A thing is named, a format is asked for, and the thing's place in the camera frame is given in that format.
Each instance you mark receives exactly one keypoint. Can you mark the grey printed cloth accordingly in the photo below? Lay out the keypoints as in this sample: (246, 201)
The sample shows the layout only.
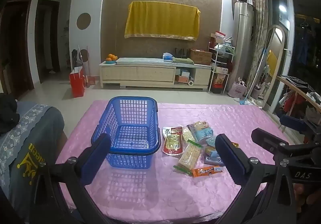
(27, 158)

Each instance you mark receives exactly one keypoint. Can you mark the small blue snack packet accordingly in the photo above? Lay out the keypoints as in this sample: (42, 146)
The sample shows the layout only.
(212, 157)

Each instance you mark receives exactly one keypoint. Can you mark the person's right hand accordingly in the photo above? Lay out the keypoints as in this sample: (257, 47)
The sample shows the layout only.
(312, 197)

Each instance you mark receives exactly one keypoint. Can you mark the red snack bag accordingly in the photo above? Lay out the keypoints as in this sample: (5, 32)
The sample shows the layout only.
(219, 79)

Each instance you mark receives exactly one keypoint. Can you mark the orange sausage stick packet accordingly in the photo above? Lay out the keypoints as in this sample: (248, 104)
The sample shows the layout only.
(205, 171)

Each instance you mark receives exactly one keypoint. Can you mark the pile of oranges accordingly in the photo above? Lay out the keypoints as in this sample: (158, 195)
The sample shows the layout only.
(111, 57)

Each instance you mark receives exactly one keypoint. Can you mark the orange box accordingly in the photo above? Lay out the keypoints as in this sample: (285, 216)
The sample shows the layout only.
(181, 78)

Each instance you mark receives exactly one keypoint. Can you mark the red paper bag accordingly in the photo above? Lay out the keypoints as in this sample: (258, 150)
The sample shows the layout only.
(77, 83)

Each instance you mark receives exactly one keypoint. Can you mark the blue plastic basket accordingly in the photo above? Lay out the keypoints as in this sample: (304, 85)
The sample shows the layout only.
(130, 151)

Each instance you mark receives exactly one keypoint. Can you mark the pink bag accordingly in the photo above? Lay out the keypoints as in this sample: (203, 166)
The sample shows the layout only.
(237, 90)

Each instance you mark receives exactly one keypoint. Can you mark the blue fruit plate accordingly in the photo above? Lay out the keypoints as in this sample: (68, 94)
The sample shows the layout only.
(110, 62)

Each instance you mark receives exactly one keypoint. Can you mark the dark wooden door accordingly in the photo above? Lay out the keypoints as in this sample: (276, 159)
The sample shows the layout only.
(47, 38)
(15, 45)

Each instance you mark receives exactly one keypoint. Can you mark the broom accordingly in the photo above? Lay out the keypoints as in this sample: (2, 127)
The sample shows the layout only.
(82, 63)

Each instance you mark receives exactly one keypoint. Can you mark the green folded cloth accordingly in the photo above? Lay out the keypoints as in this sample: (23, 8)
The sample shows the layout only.
(181, 60)

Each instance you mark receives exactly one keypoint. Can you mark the black cloth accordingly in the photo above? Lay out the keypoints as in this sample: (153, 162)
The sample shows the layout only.
(7, 116)

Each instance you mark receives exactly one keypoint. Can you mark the light blue snack packet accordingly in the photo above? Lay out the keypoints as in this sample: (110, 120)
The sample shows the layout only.
(203, 134)

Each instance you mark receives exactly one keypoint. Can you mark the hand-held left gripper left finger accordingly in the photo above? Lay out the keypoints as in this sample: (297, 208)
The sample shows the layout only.
(98, 155)

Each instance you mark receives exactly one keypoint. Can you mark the clear cracker packet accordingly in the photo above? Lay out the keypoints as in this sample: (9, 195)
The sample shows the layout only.
(187, 135)

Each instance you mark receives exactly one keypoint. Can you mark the standing air conditioner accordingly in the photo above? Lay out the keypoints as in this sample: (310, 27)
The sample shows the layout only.
(244, 38)

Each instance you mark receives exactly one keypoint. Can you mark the red white box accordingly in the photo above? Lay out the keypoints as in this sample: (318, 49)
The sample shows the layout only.
(219, 35)

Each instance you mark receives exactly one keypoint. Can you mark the arched floor mirror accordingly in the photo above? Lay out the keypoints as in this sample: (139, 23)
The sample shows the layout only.
(275, 68)

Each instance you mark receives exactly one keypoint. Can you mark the mop with metal pole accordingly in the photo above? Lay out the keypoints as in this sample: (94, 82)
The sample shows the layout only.
(254, 80)

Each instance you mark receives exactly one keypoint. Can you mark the pink tablecloth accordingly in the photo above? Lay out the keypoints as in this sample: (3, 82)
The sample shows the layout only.
(140, 188)

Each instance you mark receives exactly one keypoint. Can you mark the green-edged cracker packet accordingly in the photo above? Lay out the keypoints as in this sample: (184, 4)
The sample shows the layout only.
(189, 156)

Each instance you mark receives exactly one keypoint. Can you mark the beige TV cabinet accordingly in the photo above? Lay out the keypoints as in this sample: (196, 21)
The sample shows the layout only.
(150, 73)

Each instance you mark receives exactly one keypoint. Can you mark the patterned curtain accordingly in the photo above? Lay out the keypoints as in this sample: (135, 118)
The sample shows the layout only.
(259, 33)

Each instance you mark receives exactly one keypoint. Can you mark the round brown wall plate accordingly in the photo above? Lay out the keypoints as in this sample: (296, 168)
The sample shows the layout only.
(83, 21)

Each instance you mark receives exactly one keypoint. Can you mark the sliding glass door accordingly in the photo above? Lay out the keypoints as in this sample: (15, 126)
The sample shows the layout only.
(291, 43)

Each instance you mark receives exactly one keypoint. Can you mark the brown cardboard box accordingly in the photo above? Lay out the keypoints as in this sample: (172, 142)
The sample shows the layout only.
(200, 56)

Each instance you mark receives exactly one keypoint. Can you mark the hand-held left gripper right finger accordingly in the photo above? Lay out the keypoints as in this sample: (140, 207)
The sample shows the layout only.
(227, 160)

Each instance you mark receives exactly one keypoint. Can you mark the tissue box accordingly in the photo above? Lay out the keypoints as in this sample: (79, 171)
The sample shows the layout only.
(167, 57)

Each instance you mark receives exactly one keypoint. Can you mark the red foil snack packet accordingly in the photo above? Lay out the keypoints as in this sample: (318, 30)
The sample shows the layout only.
(173, 149)

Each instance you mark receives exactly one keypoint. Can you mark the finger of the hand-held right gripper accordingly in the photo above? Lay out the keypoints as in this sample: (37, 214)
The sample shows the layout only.
(292, 122)
(268, 140)

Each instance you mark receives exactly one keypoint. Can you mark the yellow cover cloth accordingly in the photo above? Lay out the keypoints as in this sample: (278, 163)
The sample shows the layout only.
(160, 20)

